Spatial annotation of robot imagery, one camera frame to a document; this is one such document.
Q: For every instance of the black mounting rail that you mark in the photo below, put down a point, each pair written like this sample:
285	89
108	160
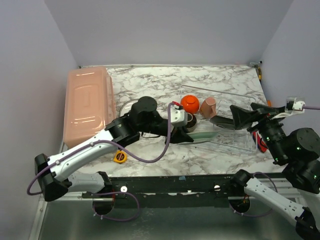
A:
176	191

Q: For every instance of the pink plastic storage box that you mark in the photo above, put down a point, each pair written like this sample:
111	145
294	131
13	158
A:
89	104

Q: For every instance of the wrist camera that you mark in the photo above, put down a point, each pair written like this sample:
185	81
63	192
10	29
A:
295	105
178	117

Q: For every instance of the white plate red characters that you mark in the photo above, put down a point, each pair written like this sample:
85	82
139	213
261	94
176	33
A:
127	107

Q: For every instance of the pink floral mug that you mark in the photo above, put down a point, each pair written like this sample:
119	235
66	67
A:
208	108

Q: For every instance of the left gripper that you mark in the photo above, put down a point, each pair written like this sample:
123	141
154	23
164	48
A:
173	132

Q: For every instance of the yellow tape measure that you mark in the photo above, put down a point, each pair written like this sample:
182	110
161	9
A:
120	157

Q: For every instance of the red black utensil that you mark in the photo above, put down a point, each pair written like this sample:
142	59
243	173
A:
262	147

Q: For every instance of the mint floral round plate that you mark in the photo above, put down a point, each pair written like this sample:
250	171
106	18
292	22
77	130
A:
202	137

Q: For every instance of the orange bowl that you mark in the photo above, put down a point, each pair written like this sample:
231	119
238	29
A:
190	104

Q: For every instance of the teal square plate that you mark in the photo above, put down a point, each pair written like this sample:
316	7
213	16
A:
222	122

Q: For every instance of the yellow black tool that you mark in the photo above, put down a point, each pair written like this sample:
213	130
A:
259	73

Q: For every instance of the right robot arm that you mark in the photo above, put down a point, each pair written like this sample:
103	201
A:
298	152

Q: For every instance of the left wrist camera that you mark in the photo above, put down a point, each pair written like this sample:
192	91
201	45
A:
178	117

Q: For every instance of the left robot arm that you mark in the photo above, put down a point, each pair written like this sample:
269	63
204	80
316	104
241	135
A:
58	174

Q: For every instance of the beige bowl dark rim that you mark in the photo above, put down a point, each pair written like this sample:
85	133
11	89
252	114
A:
191	122

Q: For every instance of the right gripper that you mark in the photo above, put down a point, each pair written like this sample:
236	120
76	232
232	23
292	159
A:
258	121

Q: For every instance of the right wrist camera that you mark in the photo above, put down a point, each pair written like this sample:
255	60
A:
295	105

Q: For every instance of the clear dish rack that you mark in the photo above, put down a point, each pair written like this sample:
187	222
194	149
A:
238	140

